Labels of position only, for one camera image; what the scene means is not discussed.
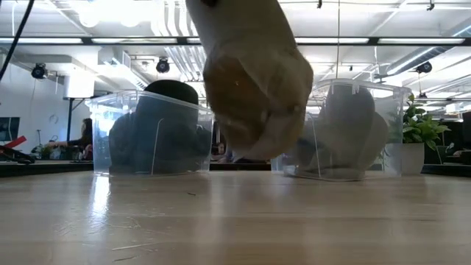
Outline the black hat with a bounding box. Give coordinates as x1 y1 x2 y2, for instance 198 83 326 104
143 79 200 106

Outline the black cable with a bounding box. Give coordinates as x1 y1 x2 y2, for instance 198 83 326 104
0 0 36 81

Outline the white plant pot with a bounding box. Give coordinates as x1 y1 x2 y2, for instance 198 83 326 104
400 142 425 176

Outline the clear plastic bin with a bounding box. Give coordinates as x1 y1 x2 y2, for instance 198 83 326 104
85 89 215 177
271 77 413 183

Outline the thin hanging cord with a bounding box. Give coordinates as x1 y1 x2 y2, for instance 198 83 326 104
336 0 341 80

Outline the green leafy plant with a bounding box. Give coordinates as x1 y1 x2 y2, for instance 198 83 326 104
402 93 452 151

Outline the red and black tool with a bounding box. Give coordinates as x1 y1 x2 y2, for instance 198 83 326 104
0 135 37 165

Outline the beige hat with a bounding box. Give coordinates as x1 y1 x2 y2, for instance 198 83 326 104
183 0 315 162

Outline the grey hat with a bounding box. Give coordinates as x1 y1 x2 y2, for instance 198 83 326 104
294 85 377 180

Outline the dark blue hat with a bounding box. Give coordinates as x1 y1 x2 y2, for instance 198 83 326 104
107 95 213 176

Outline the white box on post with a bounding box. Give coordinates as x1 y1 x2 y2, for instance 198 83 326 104
63 71 96 99

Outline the person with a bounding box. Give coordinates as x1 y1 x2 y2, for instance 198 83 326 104
46 117 94 161
210 141 235 163

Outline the black metal post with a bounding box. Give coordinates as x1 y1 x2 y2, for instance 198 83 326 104
63 96 93 143

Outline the tan hat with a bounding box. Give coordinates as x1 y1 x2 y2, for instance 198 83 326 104
356 111 389 171

